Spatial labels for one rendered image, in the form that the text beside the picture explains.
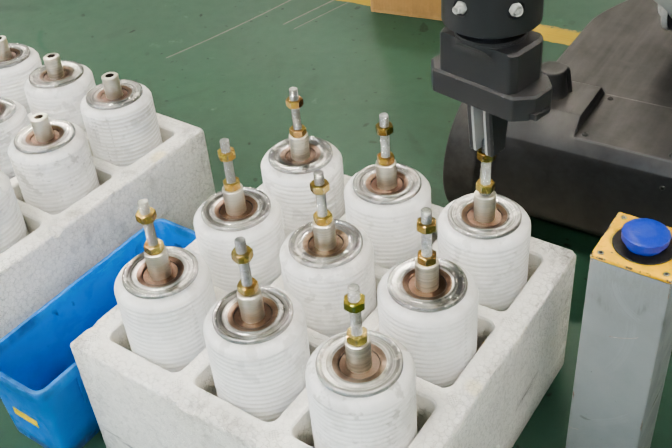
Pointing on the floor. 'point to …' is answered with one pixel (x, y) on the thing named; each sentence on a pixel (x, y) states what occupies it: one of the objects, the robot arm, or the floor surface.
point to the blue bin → (96, 285)
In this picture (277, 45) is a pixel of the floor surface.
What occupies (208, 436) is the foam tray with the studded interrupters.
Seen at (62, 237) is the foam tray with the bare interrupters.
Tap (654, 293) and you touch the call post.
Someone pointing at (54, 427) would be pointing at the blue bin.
